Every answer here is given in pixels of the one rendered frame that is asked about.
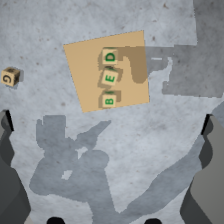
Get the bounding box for tan flat mat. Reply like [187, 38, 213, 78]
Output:
[63, 30, 149, 113]

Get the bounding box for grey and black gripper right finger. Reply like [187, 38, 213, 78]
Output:
[180, 114, 224, 224]

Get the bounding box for beige block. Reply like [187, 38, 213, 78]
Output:
[102, 90, 116, 107]
[1, 67, 20, 87]
[102, 47, 118, 65]
[101, 66, 119, 86]

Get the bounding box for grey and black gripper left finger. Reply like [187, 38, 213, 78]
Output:
[0, 110, 31, 224]

